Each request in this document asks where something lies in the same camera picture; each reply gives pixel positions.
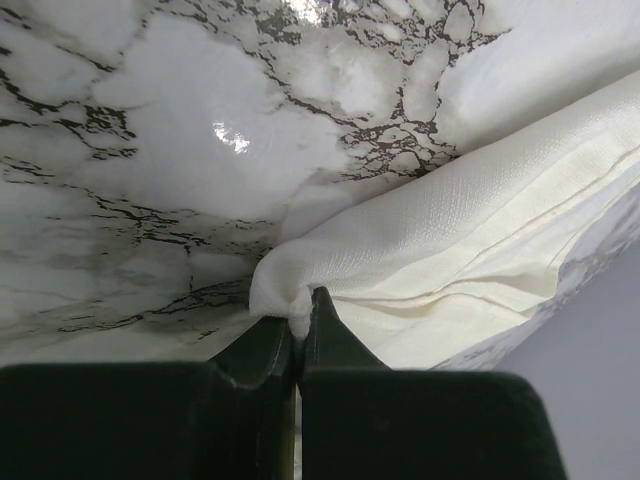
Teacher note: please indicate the cream cloth napkin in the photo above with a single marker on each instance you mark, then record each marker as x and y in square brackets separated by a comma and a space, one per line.
[457, 268]

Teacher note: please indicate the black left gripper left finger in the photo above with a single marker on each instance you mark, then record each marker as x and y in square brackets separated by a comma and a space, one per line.
[229, 417]

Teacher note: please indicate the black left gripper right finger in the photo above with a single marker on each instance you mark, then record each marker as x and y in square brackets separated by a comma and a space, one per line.
[363, 420]

